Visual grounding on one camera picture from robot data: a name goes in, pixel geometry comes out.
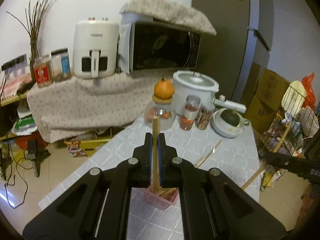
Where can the floral microwave cover cloth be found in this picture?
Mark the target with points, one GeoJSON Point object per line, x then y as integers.
{"type": "Point", "coordinates": [170, 12]}

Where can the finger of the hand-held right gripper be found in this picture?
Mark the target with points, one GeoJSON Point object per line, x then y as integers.
{"type": "Point", "coordinates": [287, 162]}

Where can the black gripper stand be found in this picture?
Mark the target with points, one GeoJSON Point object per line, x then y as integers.
{"type": "Point", "coordinates": [5, 162]}
{"type": "Point", "coordinates": [35, 155]}

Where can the black microwave oven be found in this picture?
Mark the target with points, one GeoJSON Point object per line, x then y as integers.
{"type": "Point", "coordinates": [162, 47]}

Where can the glass vase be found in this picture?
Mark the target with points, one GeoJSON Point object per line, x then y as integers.
{"type": "Point", "coordinates": [33, 60]}

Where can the power strip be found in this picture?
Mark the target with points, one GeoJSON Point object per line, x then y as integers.
{"type": "Point", "coordinates": [13, 62]}

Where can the blue label jar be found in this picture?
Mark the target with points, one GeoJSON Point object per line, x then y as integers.
{"type": "Point", "coordinates": [62, 66]}

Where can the pink patterned cloth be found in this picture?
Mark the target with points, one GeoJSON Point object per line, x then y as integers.
{"type": "Point", "coordinates": [15, 82]}

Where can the dried branches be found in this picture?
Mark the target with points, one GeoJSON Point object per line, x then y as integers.
{"type": "Point", "coordinates": [35, 22]}

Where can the green and white bag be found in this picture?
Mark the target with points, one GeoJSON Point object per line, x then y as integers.
{"type": "Point", "coordinates": [23, 123]}

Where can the stack of white bowls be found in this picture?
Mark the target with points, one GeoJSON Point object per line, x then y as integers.
{"type": "Point", "coordinates": [225, 131]}

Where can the grey refrigerator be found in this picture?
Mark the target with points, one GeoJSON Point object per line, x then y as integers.
{"type": "Point", "coordinates": [220, 42]}

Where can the yellow printed box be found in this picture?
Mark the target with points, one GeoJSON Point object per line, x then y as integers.
{"type": "Point", "coordinates": [85, 147]}

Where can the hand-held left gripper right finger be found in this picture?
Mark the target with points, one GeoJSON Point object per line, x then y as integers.
{"type": "Point", "coordinates": [160, 155]}

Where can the red plastic bag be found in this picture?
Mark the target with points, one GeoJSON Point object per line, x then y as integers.
{"type": "Point", "coordinates": [309, 87]}

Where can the cream round mat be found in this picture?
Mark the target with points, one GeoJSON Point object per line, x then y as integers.
{"type": "Point", "coordinates": [293, 97]}

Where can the cork jar lid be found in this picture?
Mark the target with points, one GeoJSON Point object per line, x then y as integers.
{"type": "Point", "coordinates": [162, 99]}

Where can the white air fryer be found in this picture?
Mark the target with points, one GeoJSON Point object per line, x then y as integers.
{"type": "Point", "coordinates": [95, 47]}

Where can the white rice cooker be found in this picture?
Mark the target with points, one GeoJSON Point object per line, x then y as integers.
{"type": "Point", "coordinates": [195, 85]}

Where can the orange fruit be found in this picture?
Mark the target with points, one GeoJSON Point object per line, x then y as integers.
{"type": "Point", "coordinates": [163, 87]}

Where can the pink perforated utensil basket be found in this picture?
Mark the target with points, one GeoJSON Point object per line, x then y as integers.
{"type": "Point", "coordinates": [160, 203]}

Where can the red spice jar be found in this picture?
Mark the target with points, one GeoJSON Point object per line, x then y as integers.
{"type": "Point", "coordinates": [189, 115]}

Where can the floral cabinet cloth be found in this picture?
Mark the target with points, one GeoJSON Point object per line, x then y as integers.
{"type": "Point", "coordinates": [82, 105]}

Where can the brown contents jar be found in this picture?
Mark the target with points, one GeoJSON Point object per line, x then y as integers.
{"type": "Point", "coordinates": [203, 118]}

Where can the grey checked tablecloth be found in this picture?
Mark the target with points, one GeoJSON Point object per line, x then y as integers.
{"type": "Point", "coordinates": [120, 155]}

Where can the green squash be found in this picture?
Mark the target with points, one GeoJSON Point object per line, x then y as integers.
{"type": "Point", "coordinates": [230, 117]}

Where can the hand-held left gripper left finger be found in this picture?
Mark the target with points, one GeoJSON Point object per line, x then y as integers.
{"type": "Point", "coordinates": [149, 155]}

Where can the cardboard box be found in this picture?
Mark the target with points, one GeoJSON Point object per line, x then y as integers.
{"type": "Point", "coordinates": [271, 86]}
{"type": "Point", "coordinates": [257, 113]}

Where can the plain bamboo chopstick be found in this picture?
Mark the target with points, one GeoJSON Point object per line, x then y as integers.
{"type": "Point", "coordinates": [156, 142]}
{"type": "Point", "coordinates": [252, 178]}
{"type": "Point", "coordinates": [207, 155]}

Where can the round glass jar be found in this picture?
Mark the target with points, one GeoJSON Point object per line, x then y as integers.
{"type": "Point", "coordinates": [166, 118]}

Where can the red label jar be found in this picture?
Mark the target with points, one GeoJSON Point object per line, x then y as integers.
{"type": "Point", "coordinates": [43, 73]}

